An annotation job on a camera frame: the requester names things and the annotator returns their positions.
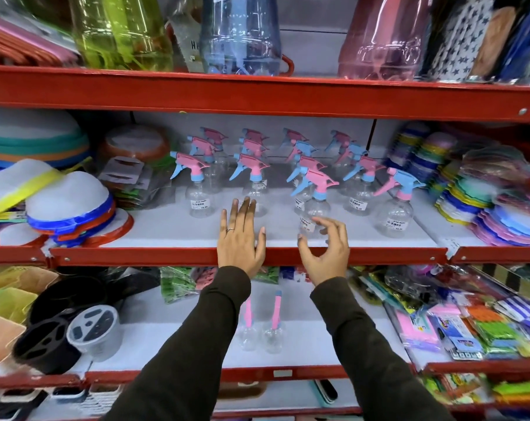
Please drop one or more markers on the person's left hand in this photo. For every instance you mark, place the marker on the person's left hand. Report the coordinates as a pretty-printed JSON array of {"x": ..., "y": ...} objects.
[{"x": 238, "y": 247}]

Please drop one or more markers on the person's right hand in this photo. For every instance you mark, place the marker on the person's right hand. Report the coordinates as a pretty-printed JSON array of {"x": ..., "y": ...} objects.
[{"x": 331, "y": 263}]

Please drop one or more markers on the person's left little finger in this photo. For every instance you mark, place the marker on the person's left little finger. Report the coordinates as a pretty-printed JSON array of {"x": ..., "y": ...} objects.
[{"x": 223, "y": 223}]

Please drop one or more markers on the person's right thumb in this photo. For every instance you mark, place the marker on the person's right thumb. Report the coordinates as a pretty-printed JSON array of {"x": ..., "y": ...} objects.
[{"x": 304, "y": 246}]

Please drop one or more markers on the person's left thumb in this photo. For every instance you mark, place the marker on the person's left thumb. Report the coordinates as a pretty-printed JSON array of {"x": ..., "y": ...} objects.
[{"x": 261, "y": 243}]

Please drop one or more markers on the person's left middle finger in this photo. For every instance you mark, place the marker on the person's left middle finger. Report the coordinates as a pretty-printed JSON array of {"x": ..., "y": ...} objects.
[{"x": 245, "y": 217}]

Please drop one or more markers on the person's left forearm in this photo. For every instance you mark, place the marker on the person's left forearm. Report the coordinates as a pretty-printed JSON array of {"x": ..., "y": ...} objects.
[{"x": 195, "y": 346}]

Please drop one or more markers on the person's right forearm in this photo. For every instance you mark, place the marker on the person's right forearm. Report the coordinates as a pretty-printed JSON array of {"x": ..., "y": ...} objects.
[{"x": 370, "y": 355}]

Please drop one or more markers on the group of clear spray bottles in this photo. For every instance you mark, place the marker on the group of clear spray bottles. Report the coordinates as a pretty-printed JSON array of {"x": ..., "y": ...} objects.
[{"x": 254, "y": 170}]

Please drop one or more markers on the red metal shelf beam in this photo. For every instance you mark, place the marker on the red metal shelf beam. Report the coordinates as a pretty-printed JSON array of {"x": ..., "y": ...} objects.
[
  {"x": 247, "y": 94},
  {"x": 159, "y": 255}
]

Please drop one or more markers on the green packet of clips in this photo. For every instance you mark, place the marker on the green packet of clips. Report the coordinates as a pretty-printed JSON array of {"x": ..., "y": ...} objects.
[{"x": 179, "y": 282}]

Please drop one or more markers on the small clear pump bottle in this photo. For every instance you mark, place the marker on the small clear pump bottle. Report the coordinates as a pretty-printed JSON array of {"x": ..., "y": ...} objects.
[
  {"x": 248, "y": 331},
  {"x": 273, "y": 333}
]

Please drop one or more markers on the pile of clear hanging packets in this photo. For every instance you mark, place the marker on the pile of clear hanging packets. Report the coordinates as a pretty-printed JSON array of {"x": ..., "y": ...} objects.
[{"x": 131, "y": 181}]

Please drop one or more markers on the orange rimmed white sieve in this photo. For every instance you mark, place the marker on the orange rimmed white sieve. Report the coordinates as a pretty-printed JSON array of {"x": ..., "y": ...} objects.
[{"x": 133, "y": 142}]

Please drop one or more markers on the stack of colourful plastic bowls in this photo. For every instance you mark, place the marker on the stack of colourful plastic bowls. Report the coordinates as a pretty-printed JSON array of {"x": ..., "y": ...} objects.
[{"x": 418, "y": 155}]

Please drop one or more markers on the white shelf price tag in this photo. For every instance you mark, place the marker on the white shelf price tag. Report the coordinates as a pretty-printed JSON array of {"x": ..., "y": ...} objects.
[{"x": 452, "y": 248}]

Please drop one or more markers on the grey lidded plastic container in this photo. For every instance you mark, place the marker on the grey lidded plastic container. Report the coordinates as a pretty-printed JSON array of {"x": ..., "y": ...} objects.
[{"x": 96, "y": 331}]

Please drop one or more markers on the pile of colourful packaged goods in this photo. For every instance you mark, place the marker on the pile of colourful packaged goods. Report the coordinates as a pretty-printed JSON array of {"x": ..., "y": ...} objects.
[{"x": 462, "y": 315}]

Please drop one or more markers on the blue transparent plastic jug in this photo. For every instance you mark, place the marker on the blue transparent plastic jug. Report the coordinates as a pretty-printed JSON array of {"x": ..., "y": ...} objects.
[{"x": 241, "y": 34}]

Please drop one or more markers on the stack of colourful plastic plates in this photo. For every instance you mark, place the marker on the stack of colourful plastic plates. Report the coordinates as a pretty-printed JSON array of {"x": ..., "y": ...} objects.
[{"x": 497, "y": 201}]

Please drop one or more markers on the black plastic holder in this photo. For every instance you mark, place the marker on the black plastic holder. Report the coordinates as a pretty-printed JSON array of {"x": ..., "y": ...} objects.
[{"x": 50, "y": 328}]

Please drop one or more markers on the stack of colourful rimmed sieves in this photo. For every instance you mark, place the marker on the stack of colourful rimmed sieves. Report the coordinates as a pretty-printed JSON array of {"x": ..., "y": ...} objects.
[{"x": 32, "y": 142}]

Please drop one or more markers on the yellow rimmed white sieve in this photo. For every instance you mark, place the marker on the yellow rimmed white sieve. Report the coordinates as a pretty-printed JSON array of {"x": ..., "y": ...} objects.
[{"x": 19, "y": 181}]

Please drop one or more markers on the green transparent plastic jug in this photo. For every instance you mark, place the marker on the green transparent plastic jug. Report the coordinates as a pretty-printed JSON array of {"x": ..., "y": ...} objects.
[{"x": 120, "y": 34}]

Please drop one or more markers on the pink transparent plastic jug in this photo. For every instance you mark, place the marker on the pink transparent plastic jug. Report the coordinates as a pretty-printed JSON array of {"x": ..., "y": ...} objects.
[{"x": 383, "y": 39}]

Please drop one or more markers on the stack of colourful plastic baskets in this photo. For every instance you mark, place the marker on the stack of colourful plastic baskets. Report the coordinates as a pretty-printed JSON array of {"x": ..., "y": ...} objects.
[{"x": 6, "y": 306}]

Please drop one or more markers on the row of white plastic baskets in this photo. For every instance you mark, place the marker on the row of white plastic baskets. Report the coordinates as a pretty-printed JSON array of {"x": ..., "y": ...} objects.
[{"x": 50, "y": 401}]

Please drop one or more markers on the star print fabric item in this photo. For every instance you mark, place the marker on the star print fabric item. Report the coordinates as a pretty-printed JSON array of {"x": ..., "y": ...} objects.
[{"x": 460, "y": 43}]

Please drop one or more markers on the stack of pink orange hangers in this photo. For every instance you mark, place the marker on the stack of pink orange hangers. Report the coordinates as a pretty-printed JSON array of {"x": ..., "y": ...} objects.
[{"x": 19, "y": 43}]

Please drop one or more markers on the tan fabric item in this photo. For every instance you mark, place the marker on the tan fabric item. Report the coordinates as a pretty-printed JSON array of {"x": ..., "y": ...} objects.
[{"x": 493, "y": 43}]

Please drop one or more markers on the blue packaged item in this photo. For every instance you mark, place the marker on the blue packaged item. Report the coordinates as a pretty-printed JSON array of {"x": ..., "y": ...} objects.
[{"x": 526, "y": 43}]

